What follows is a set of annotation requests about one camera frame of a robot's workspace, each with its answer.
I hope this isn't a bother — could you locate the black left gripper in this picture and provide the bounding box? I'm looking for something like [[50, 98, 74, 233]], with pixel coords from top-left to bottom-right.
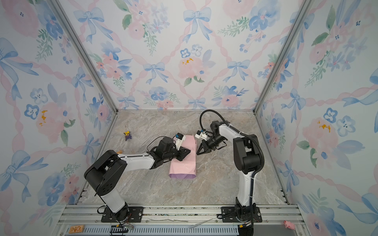
[[164, 147, 191, 162]]

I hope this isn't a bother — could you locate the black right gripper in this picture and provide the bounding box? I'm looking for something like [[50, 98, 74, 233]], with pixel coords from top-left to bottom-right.
[[197, 136, 226, 155]]

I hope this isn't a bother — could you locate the purple pink wrapping paper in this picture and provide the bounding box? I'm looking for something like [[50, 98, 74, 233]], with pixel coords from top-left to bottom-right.
[[169, 135, 197, 180]]

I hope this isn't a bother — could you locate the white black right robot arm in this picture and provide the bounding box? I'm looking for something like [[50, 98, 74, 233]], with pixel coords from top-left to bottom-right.
[[195, 121, 265, 221]]

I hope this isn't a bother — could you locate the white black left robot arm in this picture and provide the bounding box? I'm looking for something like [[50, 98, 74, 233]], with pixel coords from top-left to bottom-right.
[[84, 133, 191, 214]]

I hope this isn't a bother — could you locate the purple yellow toy figure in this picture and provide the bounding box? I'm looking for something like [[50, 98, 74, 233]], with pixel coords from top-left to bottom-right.
[[124, 131, 132, 141]]

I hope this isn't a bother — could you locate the pink pig toy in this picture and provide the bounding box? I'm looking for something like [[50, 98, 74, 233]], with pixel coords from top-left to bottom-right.
[[283, 220, 295, 230]]

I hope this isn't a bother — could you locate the orange tag label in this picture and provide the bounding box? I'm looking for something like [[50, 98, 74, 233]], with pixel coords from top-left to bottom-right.
[[68, 225, 85, 234]]

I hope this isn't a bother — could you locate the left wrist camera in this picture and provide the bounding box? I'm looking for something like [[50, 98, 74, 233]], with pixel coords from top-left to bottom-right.
[[175, 133, 186, 150]]

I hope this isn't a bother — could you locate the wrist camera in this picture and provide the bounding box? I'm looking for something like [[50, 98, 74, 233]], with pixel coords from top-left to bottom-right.
[[195, 120, 221, 141], [175, 133, 186, 150]]

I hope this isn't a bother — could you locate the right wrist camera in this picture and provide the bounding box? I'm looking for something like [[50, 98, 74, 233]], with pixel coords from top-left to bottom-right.
[[195, 120, 221, 141]]

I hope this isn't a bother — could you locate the black corrugated cable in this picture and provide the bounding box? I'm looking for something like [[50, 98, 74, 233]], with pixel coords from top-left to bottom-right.
[[199, 109, 265, 207]]

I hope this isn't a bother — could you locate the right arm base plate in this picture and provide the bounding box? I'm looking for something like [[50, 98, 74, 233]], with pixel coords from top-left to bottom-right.
[[217, 205, 262, 223]]

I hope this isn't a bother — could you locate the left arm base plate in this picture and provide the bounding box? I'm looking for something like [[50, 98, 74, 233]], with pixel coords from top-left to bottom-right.
[[98, 206, 144, 224]]

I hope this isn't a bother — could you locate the aluminium front rail frame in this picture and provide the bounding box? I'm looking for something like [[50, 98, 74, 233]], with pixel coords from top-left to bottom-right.
[[53, 204, 310, 236]]

